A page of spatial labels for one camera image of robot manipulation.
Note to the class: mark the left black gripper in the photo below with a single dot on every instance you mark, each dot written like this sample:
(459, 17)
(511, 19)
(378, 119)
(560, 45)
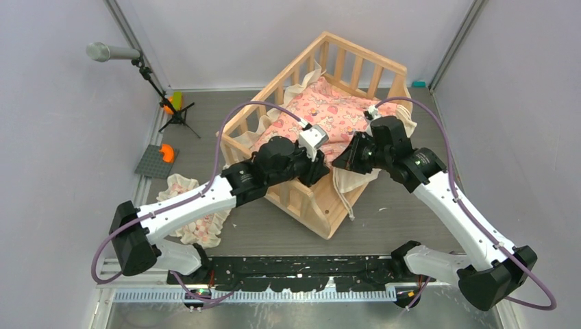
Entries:
(315, 170)

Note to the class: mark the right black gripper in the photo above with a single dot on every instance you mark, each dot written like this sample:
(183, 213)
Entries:
(349, 158)

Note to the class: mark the pink printed cushion with ties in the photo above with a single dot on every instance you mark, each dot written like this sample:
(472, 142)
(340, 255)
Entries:
(340, 115)

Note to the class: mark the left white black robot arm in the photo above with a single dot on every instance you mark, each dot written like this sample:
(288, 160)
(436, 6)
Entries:
(138, 235)

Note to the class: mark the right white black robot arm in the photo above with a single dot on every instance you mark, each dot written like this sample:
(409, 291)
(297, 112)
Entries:
(486, 273)

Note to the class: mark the teal small block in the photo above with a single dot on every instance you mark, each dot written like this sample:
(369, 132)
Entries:
(419, 84)

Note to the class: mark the small checkered ruffled pillow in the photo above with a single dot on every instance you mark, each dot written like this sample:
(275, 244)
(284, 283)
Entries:
(204, 231)

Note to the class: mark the orange curved toy piece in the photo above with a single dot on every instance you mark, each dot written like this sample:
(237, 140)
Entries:
(168, 153)

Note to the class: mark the orange green toy ball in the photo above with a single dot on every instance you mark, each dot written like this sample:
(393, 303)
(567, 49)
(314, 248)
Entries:
(176, 99)

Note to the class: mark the grey building plate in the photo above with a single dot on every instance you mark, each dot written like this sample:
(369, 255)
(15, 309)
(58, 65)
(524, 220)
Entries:
(151, 164)

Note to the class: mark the silver microphone on tripod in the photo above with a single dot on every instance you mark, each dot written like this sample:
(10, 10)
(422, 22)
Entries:
(101, 52)

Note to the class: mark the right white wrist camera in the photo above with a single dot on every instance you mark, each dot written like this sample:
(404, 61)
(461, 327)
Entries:
(371, 114)

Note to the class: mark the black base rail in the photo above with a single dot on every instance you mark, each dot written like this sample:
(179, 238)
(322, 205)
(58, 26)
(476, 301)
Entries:
(301, 274)

